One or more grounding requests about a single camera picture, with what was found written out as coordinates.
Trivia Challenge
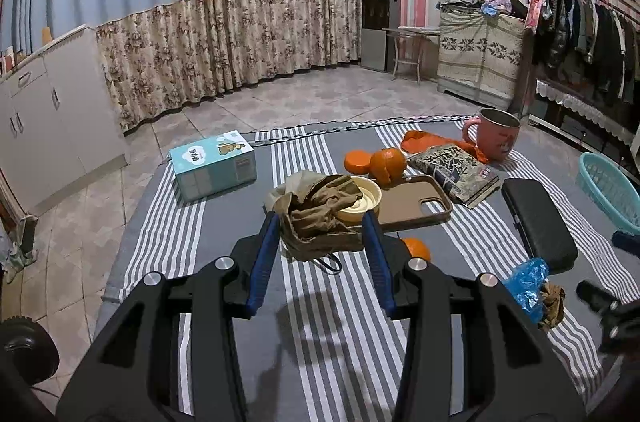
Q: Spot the blue floral curtain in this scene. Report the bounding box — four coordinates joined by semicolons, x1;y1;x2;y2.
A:
0;0;366;135

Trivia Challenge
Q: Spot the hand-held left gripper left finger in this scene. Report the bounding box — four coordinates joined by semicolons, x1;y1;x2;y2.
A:
55;212;281;422

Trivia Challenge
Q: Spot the grey crumpled cloth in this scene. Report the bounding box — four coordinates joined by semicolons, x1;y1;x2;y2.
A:
0;215;40;275

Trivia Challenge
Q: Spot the water dispenser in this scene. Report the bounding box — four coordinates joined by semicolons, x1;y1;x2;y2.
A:
361;0;402;72

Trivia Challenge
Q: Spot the pink hanging bag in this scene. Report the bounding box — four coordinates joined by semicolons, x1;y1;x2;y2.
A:
525;0;546;28

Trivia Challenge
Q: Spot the orange plastic wrapper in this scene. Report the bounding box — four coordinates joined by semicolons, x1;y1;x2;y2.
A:
401;131;488;165

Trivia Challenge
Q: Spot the grey striped bed sheet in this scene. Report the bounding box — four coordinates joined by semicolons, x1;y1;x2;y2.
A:
102;117;640;422

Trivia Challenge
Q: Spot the teal plastic basket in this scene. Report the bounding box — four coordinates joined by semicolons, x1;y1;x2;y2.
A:
575;152;640;237

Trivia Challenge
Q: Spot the small metal table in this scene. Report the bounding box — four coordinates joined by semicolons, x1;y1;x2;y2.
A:
382;26;442;84

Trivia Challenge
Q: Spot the small whole orange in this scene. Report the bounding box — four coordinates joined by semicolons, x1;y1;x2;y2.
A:
402;238;432;263

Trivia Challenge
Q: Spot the small brown crumpled wrapper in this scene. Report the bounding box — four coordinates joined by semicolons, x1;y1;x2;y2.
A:
537;283;567;330

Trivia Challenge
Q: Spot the black rectangular case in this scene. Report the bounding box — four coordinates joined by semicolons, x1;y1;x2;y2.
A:
501;177;579;275

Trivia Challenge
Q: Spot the cream round bowl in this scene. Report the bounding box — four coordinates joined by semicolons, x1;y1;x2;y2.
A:
334;176;383;223

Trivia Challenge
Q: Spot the white cabinet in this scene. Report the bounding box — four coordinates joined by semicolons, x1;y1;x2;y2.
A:
0;25;131;215

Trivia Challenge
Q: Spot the round orange peel piece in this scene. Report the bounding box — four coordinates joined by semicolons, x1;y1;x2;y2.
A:
344;151;373;175

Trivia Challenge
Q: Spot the partly peeled orange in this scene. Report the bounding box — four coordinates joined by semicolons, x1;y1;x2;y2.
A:
369;147;407;188

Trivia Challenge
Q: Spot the patterned snack packet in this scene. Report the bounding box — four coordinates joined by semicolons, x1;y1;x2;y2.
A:
407;143;502;209

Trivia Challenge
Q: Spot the low dark cabinet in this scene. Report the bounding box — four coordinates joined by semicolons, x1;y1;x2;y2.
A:
527;77;640;163

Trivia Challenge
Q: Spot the brown phone case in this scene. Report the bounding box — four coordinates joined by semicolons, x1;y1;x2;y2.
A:
372;175;453;233

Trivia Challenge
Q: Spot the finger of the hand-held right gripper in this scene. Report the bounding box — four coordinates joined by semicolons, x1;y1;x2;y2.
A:
611;229;640;255
576;281;640;353

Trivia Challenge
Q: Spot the white lace cloth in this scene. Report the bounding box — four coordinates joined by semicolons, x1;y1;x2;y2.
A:
535;78;640;145

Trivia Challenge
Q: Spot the black round object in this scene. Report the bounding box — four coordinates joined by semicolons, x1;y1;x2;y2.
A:
0;317;61;385

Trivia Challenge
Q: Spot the light blue tissue box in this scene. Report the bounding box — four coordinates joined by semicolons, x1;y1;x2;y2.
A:
168;129;258;203

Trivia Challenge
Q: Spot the pink cup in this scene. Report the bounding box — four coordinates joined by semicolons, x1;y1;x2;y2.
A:
461;107;522;163

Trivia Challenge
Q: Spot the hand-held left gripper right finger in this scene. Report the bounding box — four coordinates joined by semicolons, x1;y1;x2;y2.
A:
361;212;588;422

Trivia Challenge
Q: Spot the row of hanging clothes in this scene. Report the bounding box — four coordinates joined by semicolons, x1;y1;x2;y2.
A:
531;0;640;106

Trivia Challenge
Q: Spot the blue plastic bag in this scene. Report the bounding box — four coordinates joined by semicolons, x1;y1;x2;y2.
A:
502;257;551;325

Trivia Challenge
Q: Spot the cabinet with patterned cover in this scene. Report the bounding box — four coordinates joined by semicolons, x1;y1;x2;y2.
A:
436;5;533;113

